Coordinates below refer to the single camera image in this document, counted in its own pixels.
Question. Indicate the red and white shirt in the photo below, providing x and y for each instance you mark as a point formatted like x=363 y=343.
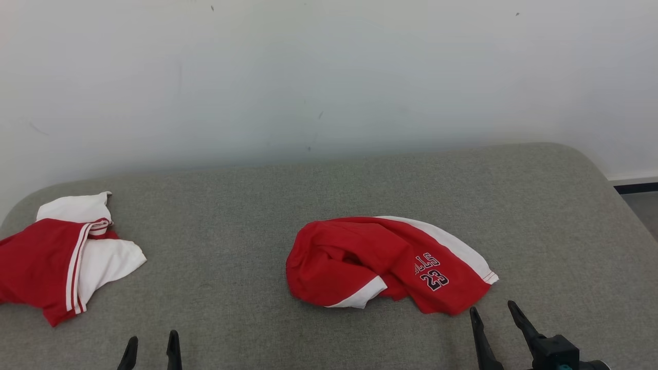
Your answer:
x=36 y=262

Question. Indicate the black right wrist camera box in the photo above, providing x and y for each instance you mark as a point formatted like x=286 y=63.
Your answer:
x=558 y=352

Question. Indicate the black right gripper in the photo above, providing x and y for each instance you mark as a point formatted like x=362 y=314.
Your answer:
x=596 y=366

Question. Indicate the red shorts with 23 print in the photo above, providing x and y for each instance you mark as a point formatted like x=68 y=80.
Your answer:
x=349 y=257

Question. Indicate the dark skirting strip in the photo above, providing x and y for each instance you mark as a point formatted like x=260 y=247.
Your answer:
x=637 y=188

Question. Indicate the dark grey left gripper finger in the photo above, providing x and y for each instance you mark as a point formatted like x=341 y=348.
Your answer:
x=174 y=354
x=128 y=357

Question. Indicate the grey fabric sofa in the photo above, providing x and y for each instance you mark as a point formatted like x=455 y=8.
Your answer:
x=329 y=205

